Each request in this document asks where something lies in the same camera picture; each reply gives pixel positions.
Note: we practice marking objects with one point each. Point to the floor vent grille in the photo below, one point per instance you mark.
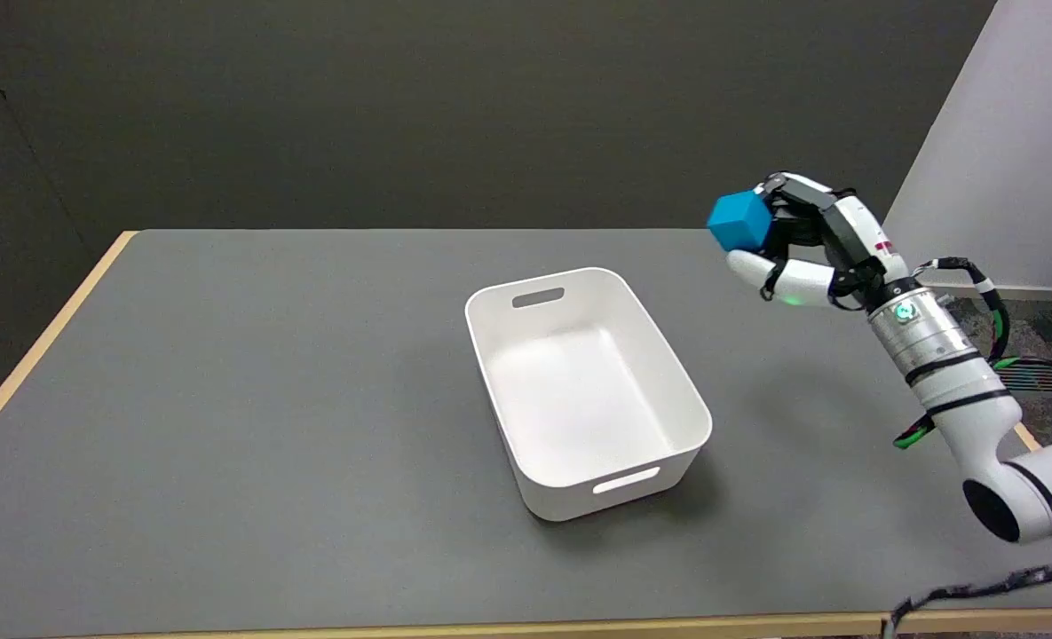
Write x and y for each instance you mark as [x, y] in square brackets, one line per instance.
[1033, 377]

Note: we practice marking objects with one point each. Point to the blue wooden cube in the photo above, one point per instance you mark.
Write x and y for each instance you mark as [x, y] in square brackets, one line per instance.
[739, 221]

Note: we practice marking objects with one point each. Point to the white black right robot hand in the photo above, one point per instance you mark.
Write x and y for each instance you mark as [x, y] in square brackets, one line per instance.
[845, 232]

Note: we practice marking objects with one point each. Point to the white plastic box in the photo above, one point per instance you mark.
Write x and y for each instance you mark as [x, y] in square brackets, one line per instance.
[586, 390]

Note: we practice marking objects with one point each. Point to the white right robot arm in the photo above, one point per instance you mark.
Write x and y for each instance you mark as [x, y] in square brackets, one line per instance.
[965, 390]

